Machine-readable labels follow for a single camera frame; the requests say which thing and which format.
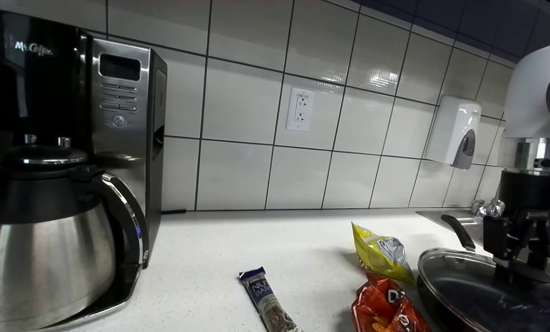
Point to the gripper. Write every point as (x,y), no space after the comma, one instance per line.
(529,191)

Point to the glass pan lid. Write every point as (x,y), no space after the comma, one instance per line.
(469,295)

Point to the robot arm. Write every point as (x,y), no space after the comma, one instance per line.
(533,92)

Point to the chrome tap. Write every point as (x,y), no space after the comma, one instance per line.
(493,207)

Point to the black frying pan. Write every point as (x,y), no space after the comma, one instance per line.
(459,233)

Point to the steel sink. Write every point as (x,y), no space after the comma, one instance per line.
(441,216)

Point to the white soap dispenser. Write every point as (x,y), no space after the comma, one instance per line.
(448,129)

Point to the yellow chip bag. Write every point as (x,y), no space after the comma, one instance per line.
(379,256)

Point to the orange chip bag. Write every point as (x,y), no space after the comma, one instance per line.
(383,306)

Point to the blue snack bar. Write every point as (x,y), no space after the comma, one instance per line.
(266,297)

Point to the black and steel coffee maker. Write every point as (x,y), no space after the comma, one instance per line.
(122,152)

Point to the steel coffee carafe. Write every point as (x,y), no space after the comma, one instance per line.
(44,258)

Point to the white wall socket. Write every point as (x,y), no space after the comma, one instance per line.
(300,109)

